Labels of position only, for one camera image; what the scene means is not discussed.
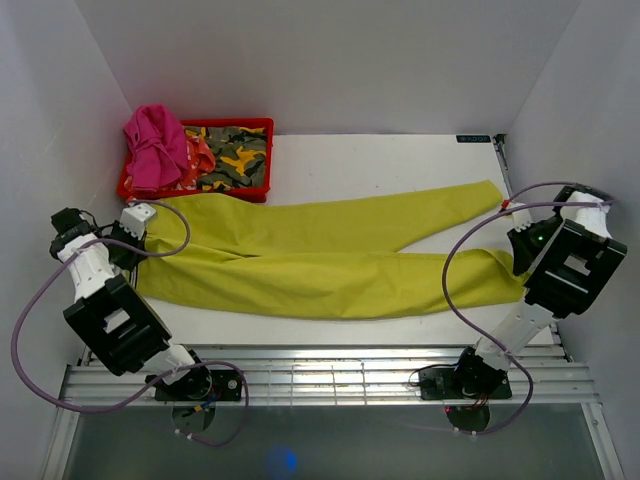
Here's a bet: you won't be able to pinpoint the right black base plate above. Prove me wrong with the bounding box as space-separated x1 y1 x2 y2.
409 364 512 401

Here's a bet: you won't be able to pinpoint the blue table label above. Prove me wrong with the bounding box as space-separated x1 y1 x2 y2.
455 134 492 144

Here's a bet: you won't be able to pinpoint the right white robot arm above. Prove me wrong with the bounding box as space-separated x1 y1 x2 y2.
451 183 627 398

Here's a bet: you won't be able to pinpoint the yellow-green trousers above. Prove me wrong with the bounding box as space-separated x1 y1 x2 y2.
137 181 524 320

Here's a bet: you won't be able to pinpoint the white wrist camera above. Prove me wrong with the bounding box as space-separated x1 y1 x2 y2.
119 203 157 240
500 200 533 232

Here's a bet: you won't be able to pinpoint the orange patterned garment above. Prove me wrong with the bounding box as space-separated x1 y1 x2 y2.
178 136 216 190

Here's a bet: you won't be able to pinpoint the camouflage garment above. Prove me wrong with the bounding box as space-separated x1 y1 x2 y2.
184 125 268 192

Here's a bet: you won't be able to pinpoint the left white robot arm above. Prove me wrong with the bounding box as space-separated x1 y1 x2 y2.
50 203 213 400

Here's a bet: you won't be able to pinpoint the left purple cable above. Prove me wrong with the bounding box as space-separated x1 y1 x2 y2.
10 199 250 448

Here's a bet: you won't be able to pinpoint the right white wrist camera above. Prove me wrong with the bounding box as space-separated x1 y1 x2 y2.
500 200 533 232

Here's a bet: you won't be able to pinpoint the pink garment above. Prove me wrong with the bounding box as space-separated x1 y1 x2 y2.
123 104 189 192

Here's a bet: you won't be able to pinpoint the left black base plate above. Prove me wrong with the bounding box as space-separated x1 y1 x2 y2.
154 367 242 403

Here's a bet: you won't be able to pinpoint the red plastic bin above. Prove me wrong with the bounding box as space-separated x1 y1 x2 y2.
116 118 274 203

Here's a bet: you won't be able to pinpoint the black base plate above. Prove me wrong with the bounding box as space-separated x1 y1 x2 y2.
409 364 512 401
154 367 242 403

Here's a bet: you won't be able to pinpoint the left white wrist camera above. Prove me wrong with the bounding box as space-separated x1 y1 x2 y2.
119 203 157 240

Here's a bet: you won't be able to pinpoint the aluminium rail frame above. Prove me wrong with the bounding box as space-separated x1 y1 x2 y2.
42 149 626 480

